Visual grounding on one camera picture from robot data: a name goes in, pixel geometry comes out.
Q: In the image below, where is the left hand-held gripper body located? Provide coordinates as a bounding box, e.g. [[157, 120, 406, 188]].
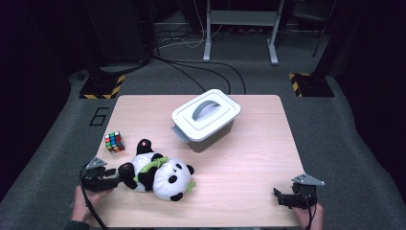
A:
[[79, 156, 111, 194]]

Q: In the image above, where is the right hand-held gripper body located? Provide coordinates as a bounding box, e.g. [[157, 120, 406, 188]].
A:
[[282, 172, 326, 210]]

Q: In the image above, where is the colourful puzzle cube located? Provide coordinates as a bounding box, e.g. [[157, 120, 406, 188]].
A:
[[104, 130, 126, 155]]

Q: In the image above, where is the panda plush toy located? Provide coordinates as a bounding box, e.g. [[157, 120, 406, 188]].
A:
[[117, 138, 196, 202]]

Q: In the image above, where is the grey translucent storage box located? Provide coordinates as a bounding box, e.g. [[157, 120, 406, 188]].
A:
[[171, 118, 237, 153]]

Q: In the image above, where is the white lid with grey handle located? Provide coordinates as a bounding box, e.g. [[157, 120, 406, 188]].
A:
[[170, 88, 242, 143]]

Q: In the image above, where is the person's right hand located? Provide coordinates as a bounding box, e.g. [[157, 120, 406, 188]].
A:
[[293, 204, 325, 230]]

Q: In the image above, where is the person's left hand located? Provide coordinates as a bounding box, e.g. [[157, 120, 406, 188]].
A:
[[71, 185, 113, 223]]

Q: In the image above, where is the black yellow striped stand base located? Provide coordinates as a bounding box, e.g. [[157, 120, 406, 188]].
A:
[[79, 74, 126, 100], [288, 72, 335, 98]]

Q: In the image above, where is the dark cabinet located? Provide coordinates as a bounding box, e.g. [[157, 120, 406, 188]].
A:
[[83, 0, 157, 66]]

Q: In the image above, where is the right hand-held gripper cable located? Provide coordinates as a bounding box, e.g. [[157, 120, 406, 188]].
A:
[[295, 188, 318, 230]]

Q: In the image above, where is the hand-held gripper cable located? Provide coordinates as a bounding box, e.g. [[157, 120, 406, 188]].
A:
[[79, 166, 109, 230], [295, 188, 318, 230]]

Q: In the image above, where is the left hand-held gripper cable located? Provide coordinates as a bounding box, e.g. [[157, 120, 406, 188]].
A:
[[79, 166, 109, 230]]

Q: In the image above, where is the black floor cable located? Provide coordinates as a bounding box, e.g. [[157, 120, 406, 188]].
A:
[[170, 60, 247, 96], [176, 63, 232, 96], [152, 56, 209, 96]]

